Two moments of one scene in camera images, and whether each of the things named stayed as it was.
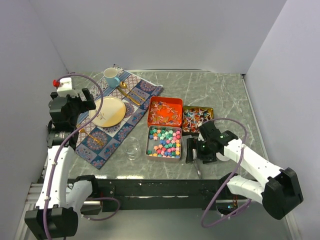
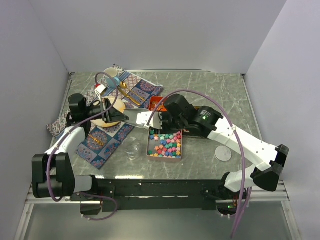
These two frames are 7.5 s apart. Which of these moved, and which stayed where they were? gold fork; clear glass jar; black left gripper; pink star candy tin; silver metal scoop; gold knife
Moved: black left gripper; silver metal scoop
Stayed: clear glass jar; gold fork; gold knife; pink star candy tin
